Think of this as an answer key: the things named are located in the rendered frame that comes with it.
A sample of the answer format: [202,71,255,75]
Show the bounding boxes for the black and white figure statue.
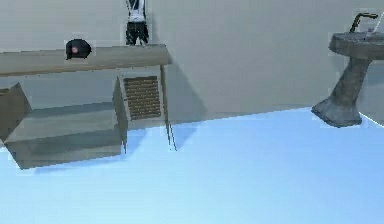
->
[125,0,150,47]

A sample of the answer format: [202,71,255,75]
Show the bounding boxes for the brown wooden shelf table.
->
[0,43,178,170]

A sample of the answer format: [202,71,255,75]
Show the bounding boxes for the black round object pink spot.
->
[65,38,93,61]

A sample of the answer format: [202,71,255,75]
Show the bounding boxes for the brown bent sink faucet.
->
[348,12,379,34]

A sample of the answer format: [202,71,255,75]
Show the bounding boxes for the grey stone pedestal sink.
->
[311,30,384,128]

